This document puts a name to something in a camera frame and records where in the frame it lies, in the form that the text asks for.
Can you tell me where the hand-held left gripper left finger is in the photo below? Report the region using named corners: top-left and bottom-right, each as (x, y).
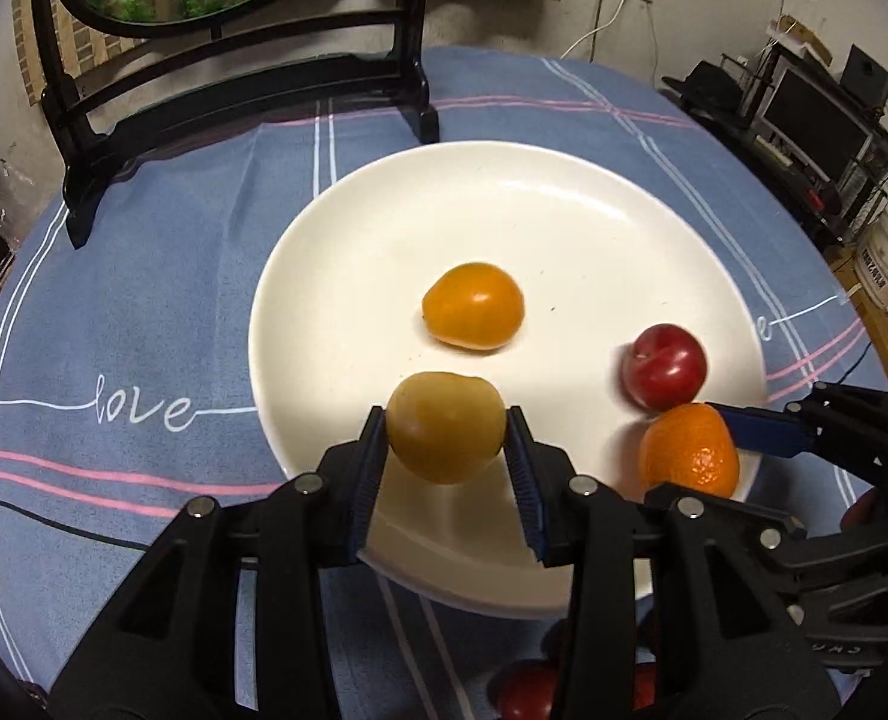
top-left (45, 405), bottom-right (389, 720)

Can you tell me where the black cabinet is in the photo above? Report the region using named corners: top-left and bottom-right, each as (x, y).
top-left (661, 75), bottom-right (888, 248)

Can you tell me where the computer monitor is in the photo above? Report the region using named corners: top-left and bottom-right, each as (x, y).
top-left (759, 64), bottom-right (876, 173)

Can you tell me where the red apple on plate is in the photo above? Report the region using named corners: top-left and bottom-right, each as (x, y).
top-left (622, 324), bottom-right (709, 412)

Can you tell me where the white power cable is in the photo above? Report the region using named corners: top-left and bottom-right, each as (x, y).
top-left (560, 0), bottom-right (632, 61)

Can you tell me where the person's right hand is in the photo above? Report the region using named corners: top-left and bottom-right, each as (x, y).
top-left (840, 491), bottom-right (881, 535)

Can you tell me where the blue striped tablecloth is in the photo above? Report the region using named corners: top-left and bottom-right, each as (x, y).
top-left (0, 45), bottom-right (888, 720)

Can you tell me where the round goldfish table screen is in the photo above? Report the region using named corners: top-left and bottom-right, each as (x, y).
top-left (30, 0), bottom-right (441, 250)

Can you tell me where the white round plate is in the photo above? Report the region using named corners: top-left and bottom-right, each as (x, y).
top-left (247, 139), bottom-right (769, 622)

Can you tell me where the black speaker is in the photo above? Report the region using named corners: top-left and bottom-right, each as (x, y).
top-left (840, 45), bottom-right (888, 110)

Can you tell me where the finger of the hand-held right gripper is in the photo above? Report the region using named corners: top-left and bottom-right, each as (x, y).
top-left (643, 481), bottom-right (811, 567)
top-left (712, 381), bottom-right (888, 497)

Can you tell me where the small red plum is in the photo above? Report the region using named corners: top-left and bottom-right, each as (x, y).
top-left (487, 660), bottom-right (565, 720)

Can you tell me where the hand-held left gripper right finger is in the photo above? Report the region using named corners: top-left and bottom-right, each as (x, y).
top-left (505, 405), bottom-right (844, 720)

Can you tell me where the orange yellow tomato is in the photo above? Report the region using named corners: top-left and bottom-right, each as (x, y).
top-left (421, 262), bottom-right (526, 351)

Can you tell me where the large mandarin orange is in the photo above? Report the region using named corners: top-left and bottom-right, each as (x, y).
top-left (637, 403), bottom-right (741, 500)

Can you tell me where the pale yellow round fruit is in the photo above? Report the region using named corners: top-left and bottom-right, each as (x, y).
top-left (385, 371), bottom-right (506, 485)

